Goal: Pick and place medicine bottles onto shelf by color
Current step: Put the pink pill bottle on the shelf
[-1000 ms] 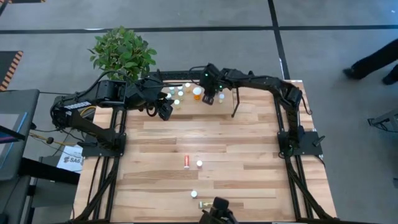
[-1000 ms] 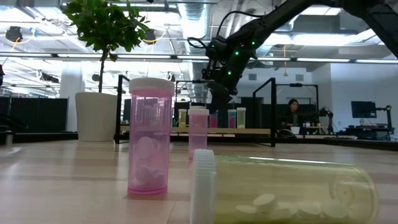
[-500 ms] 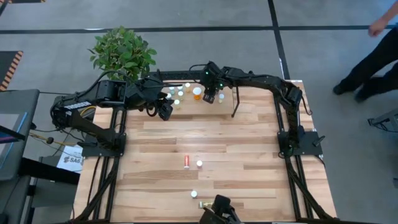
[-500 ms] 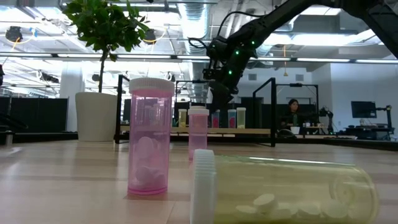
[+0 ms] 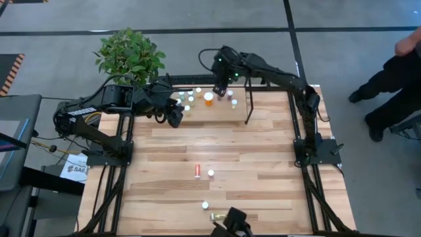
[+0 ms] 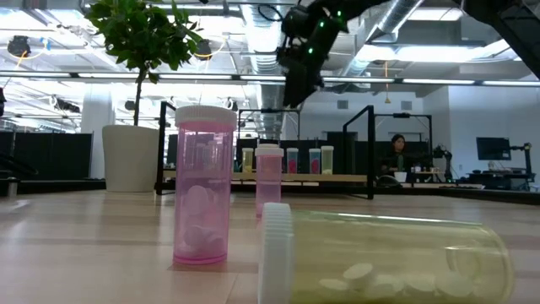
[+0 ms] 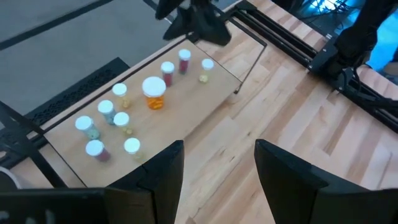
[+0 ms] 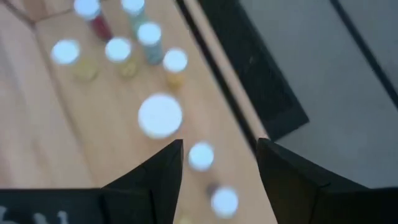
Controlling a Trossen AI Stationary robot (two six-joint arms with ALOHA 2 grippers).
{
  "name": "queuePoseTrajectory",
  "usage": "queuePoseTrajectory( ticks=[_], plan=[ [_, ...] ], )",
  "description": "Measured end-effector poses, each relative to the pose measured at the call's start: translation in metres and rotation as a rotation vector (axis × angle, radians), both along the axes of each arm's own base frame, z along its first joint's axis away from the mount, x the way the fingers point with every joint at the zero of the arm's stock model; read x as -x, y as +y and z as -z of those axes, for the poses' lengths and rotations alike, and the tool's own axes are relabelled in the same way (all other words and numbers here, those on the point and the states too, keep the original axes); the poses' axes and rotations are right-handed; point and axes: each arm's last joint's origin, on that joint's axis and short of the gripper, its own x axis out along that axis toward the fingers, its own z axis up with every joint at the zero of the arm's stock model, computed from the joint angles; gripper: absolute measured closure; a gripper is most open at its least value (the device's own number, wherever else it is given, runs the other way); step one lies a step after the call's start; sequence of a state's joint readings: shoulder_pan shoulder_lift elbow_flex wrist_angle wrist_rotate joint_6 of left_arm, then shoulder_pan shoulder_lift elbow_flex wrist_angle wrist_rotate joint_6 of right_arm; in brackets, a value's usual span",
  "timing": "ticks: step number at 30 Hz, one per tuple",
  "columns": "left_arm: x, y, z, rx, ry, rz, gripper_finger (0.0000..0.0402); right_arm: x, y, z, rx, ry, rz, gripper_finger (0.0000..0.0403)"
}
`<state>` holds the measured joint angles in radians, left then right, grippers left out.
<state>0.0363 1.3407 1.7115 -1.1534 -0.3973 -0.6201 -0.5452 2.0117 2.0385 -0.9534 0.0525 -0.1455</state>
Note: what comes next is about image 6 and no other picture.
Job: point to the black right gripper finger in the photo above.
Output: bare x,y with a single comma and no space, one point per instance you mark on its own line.
304,86
290,88

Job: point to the pink pill bottle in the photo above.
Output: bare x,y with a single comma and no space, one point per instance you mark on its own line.
268,181
204,190

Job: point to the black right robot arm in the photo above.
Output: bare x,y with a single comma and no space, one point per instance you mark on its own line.
514,25

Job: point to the black background robot arm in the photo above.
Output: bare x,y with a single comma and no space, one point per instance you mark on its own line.
448,158

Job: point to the wooden shelf with black legs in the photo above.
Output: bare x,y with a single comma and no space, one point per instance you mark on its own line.
350,178

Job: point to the long ceiling light strip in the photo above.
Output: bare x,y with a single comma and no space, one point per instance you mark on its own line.
211,77

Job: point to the person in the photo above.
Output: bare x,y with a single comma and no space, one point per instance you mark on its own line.
397,156

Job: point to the white cup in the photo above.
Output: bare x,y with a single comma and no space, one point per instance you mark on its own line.
400,177

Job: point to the green leafy plant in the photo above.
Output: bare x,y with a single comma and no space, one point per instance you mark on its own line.
139,34

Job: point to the white plant pot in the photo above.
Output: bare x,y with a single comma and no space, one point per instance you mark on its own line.
131,160

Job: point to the black computer monitor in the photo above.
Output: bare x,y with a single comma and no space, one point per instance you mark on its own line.
493,148

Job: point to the black partition panel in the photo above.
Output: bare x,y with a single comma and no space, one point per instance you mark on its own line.
50,156

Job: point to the small grey metal canister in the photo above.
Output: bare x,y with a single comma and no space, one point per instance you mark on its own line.
12,188

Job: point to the silver ventilation duct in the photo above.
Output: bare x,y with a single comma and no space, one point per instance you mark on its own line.
266,42
396,17

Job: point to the black background frame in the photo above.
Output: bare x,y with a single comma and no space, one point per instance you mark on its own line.
417,115

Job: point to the black aluminium table frame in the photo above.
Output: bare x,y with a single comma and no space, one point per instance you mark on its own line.
485,195

